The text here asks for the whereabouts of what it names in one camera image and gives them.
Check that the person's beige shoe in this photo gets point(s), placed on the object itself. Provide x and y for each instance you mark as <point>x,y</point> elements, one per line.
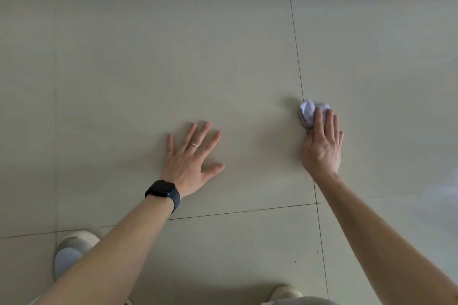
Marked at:
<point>284,293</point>
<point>71,249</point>

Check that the black smartwatch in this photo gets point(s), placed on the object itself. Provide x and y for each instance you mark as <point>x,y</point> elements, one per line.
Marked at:
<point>164,190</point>

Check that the person's left little finger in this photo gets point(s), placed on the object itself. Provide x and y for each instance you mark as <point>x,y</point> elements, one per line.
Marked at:
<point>170,146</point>

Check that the white cleaning cloth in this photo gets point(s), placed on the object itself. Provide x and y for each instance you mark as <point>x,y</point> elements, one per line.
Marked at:
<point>307,111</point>

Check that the person's right middle finger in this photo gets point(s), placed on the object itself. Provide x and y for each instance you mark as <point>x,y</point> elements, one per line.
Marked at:
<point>329,125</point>

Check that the person's right hand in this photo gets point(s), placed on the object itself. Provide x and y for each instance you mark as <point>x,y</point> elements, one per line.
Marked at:
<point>321,153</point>

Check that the person's left hand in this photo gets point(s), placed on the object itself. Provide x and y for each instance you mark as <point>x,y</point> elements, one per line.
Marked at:
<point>184,170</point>

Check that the person's left thumb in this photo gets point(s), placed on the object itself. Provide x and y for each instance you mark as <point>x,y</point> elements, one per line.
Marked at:
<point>214,170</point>

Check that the person's right little finger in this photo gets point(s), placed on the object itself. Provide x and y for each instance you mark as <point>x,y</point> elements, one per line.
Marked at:
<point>340,141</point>

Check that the person's right forearm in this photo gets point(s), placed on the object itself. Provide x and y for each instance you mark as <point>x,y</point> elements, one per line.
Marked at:
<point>379,244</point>

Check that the person's beige right shoe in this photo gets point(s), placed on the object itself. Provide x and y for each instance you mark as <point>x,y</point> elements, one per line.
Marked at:
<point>284,293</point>

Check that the person's left forearm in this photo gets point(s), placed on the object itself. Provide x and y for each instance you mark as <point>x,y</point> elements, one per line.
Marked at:
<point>114,254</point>

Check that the person's beige left shoe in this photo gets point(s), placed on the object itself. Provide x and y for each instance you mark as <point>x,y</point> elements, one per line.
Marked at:
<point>71,249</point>

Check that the person's left middle finger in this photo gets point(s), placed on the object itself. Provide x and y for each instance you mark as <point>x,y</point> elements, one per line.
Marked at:
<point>201,137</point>

